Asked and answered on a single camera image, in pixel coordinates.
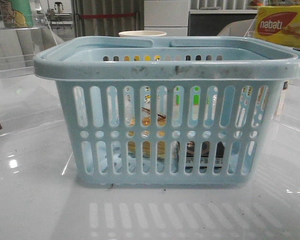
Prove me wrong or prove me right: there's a white drawer cabinet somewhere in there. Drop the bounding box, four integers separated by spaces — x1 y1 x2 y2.
143 0 191 37

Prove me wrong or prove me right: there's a clear acrylic shelf left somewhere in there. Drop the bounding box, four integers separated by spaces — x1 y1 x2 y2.
0 0 66 137

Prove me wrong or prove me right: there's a dark tissue packet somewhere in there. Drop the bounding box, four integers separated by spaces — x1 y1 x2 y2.
185 141 225 168

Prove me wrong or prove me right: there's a yellow nabati wafer box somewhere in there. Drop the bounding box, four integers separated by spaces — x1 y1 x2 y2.
253 5 300 49

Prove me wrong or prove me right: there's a green yellow cartoon package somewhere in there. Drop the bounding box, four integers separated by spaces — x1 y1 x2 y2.
0 0 34 29

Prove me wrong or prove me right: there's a packaged bread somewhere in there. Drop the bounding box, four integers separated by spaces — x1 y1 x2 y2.
127 106 167 159

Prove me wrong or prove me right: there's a light blue plastic basket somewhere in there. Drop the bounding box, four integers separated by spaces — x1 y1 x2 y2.
33 36 300 185

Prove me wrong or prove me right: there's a white paper cup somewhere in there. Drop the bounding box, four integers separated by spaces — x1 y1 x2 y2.
118 30 167 37

